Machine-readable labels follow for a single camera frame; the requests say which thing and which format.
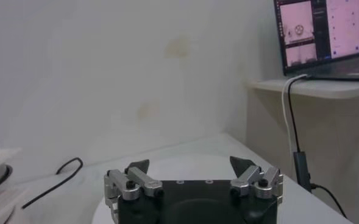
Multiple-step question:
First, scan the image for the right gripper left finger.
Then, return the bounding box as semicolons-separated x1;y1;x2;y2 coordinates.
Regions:
104;159;164;201

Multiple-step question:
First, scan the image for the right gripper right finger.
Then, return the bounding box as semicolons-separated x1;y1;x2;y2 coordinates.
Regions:
229;156;283;200

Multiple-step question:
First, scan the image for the white round plate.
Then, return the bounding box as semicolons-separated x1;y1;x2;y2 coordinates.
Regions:
91;153;259;224

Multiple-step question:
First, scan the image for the white side table with label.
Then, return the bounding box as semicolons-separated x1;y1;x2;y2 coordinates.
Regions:
245;78;359;224

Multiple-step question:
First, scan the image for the black cable with adapter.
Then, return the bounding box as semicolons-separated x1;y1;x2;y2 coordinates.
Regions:
287;77;347;219

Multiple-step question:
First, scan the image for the black pot power cord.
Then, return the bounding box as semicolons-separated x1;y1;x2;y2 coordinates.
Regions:
22;157;84;210

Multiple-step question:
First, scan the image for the white laptop cable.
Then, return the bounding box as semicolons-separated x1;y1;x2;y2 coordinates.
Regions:
281;74;308;159

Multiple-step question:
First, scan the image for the grey laptop with white cable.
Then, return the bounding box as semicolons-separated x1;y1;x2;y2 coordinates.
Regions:
273;0;359;82

